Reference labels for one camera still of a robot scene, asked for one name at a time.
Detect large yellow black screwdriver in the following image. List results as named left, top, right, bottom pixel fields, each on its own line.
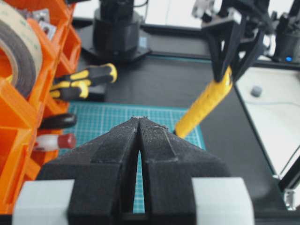
left=54, top=63, right=118, bottom=86

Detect orange container rack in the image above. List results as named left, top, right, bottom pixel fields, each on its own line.
left=0, top=0, right=81, bottom=215

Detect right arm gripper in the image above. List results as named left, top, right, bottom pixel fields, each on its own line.
left=192, top=0, right=274, bottom=83

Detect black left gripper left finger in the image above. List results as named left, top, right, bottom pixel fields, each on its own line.
left=37, top=118, right=139, bottom=225

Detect beige tape roll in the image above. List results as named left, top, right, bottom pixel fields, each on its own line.
left=0, top=0, right=43, bottom=98

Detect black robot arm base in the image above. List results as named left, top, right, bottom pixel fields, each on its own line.
left=80, top=0, right=151, bottom=63

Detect black device blue light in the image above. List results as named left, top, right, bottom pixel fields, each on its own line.
left=271, top=13, right=300, bottom=64

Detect grey metal brackets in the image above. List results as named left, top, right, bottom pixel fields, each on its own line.
left=25, top=8, right=57, bottom=40

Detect small yellow black screwdriver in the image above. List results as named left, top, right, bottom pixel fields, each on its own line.
left=50, top=81, right=89, bottom=102

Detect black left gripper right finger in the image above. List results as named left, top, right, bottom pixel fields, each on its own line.
left=139, top=117, right=231, bottom=225

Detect white tray with grey knob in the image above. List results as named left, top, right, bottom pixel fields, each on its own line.
left=237, top=67, right=300, bottom=178

